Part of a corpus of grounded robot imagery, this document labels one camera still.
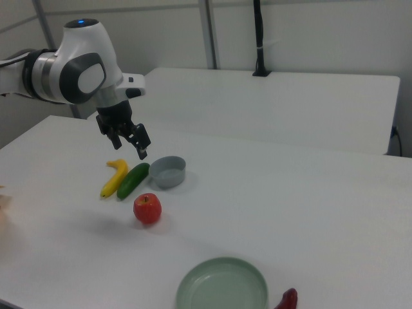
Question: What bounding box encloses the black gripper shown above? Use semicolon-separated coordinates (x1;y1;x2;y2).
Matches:
95;100;152;160

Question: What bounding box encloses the red apple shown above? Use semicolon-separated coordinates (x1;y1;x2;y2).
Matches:
133;192;163;225

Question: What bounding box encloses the green cucumber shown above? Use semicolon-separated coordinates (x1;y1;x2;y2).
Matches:
116;162;151;201

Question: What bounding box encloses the yellow banana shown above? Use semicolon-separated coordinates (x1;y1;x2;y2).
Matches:
99;158;129;200

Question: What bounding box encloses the grey round bowl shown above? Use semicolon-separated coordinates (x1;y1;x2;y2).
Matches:
148;155;187;189

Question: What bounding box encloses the white side table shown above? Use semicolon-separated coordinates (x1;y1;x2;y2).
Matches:
143;66;401;156

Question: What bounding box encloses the black pole with white band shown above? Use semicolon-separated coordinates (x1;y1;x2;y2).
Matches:
252;0;272;78

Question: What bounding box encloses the pale green plate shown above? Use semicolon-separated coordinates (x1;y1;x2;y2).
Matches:
175;256;269;309

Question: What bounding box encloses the red chili pepper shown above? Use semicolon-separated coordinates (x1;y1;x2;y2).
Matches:
273;287;299;309

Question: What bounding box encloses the black wall cable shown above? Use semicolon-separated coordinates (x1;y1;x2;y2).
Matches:
389;125;404;157

